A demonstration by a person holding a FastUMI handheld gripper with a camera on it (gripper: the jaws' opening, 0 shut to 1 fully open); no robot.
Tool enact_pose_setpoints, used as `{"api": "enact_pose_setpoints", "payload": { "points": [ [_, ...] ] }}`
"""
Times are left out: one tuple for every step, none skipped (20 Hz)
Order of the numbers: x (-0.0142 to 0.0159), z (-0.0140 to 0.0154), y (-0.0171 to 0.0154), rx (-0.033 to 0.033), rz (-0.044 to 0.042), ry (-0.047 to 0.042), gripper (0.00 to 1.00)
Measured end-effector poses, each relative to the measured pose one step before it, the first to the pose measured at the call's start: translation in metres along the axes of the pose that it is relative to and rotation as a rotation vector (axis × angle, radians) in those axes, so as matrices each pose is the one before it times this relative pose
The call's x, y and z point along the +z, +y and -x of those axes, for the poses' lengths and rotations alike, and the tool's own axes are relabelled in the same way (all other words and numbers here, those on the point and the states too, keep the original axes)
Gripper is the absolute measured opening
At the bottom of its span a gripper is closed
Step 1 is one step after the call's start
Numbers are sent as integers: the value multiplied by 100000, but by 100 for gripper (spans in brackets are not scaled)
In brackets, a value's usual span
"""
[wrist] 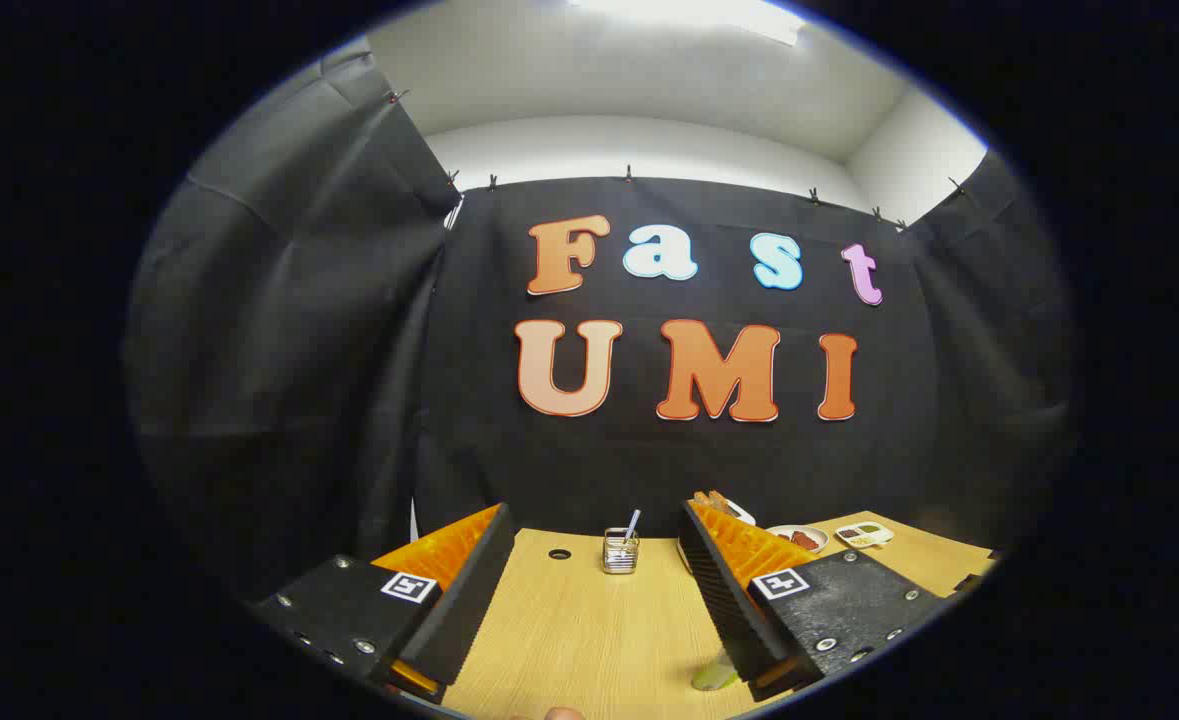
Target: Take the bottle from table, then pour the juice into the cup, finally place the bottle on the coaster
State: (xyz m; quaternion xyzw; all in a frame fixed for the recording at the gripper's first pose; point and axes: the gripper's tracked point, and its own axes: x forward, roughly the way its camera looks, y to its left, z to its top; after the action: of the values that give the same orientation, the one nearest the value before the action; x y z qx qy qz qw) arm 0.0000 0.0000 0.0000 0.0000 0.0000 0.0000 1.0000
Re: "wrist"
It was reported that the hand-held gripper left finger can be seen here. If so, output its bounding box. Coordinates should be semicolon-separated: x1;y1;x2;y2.
244;503;517;706

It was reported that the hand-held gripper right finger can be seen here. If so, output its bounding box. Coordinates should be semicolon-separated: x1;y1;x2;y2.
677;500;945;701

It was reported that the clear juice bottle white label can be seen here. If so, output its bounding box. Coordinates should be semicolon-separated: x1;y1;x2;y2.
691;650;742;692

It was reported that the round white plate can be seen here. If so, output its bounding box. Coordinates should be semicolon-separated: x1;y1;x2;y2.
766;524;831;557

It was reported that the wooden table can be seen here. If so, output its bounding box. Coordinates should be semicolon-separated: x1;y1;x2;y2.
439;510;1000;720

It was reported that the white divided dish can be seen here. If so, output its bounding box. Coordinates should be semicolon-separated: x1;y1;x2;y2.
834;521;895;550

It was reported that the black backdrop cloth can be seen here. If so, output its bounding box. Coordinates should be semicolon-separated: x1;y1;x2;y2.
124;40;1075;601

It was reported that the metal wire cutlery holder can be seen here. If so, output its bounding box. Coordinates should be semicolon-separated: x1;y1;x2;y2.
603;527;641;576

